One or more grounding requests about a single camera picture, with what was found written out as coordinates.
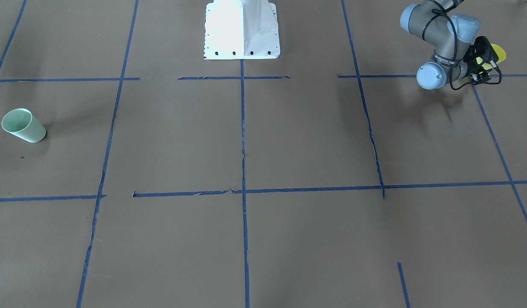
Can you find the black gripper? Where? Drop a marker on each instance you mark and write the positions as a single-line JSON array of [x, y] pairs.
[[472, 58]]

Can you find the yellow plastic cup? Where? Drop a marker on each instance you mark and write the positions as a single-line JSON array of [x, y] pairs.
[[499, 53]]

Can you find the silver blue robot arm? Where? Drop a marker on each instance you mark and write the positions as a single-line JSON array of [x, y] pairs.
[[459, 52]]

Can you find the light green plastic cup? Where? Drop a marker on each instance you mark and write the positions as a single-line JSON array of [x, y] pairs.
[[23, 124]]

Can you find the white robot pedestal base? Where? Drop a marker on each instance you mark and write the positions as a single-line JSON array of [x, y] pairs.
[[241, 29]]

